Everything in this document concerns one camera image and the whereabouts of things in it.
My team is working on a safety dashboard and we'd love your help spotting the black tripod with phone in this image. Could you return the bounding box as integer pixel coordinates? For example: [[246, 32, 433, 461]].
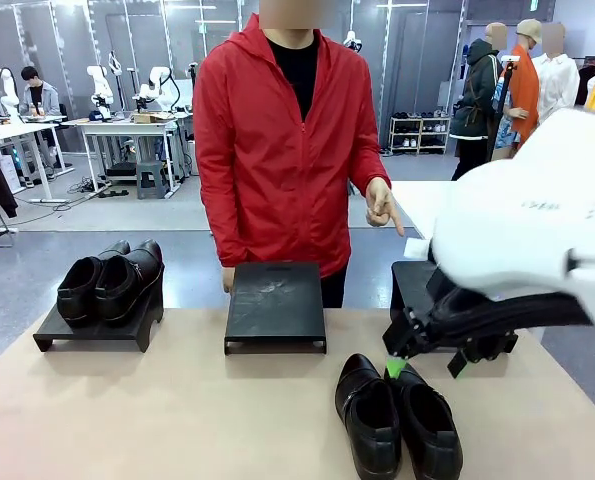
[[486, 55, 522, 164]]

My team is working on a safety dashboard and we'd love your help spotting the black corrugated cable sleeve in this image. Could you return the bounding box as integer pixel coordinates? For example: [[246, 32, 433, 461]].
[[429, 287, 595, 347]]

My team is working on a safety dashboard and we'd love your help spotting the black shoe stand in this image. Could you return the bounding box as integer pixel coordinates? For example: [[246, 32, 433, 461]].
[[32, 259, 166, 354], [390, 259, 459, 332], [223, 261, 328, 357]]

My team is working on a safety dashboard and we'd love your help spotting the white shoe rack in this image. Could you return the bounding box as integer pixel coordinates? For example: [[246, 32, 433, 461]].
[[388, 115, 452, 156]]

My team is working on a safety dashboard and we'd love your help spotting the mannequin in orange garment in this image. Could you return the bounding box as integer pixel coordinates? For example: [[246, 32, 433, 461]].
[[491, 18, 544, 160]]

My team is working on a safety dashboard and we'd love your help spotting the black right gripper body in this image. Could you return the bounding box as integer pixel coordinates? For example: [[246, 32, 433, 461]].
[[423, 287, 519, 362]]

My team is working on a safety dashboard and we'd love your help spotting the person's left forearm red sleeve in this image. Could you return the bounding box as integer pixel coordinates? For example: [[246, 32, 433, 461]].
[[346, 134, 393, 197]]

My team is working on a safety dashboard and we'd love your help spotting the person's left hand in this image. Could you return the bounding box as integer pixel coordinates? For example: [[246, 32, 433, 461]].
[[364, 177, 408, 238]]

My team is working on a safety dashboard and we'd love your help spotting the person's right forearm red sleeve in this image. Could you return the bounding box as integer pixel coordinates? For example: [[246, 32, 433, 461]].
[[207, 199, 239, 270]]

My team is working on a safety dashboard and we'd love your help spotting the person in red jacket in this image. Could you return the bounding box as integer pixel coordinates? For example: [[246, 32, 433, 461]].
[[192, 13, 393, 309]]

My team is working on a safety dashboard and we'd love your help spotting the white background desk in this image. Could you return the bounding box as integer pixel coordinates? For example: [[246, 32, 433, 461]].
[[0, 114, 74, 202], [60, 117, 196, 197]]

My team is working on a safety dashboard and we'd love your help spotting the mannequin in white shirt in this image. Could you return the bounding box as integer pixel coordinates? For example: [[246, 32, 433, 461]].
[[530, 22, 582, 126]]

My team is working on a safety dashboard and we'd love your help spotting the cardboard box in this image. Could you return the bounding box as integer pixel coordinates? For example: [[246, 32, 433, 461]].
[[130, 111, 175, 125]]

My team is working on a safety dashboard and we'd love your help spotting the grey plastic stool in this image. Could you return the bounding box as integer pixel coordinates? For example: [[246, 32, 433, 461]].
[[135, 160, 172, 201]]

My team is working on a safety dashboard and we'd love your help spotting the white side table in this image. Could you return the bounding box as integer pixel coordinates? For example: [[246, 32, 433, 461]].
[[389, 179, 456, 242]]

